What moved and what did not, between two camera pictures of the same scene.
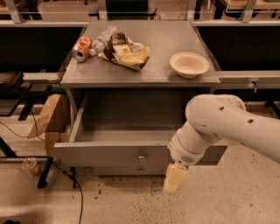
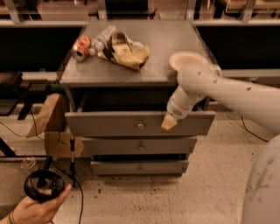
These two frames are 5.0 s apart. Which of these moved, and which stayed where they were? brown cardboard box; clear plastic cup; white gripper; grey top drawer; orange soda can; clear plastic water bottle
Moved: white gripper; grey top drawer
Stayed: clear plastic cup; brown cardboard box; clear plastic water bottle; orange soda can
